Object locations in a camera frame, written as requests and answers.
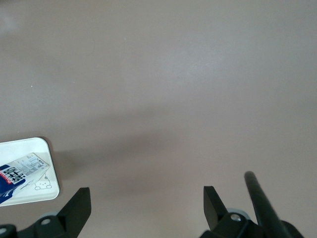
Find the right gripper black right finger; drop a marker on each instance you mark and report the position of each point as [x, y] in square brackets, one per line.
[215, 210]

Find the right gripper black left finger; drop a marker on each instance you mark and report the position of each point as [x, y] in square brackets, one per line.
[71, 210]

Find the white rectangular plastic tray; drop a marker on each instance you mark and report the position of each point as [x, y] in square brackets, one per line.
[27, 147]

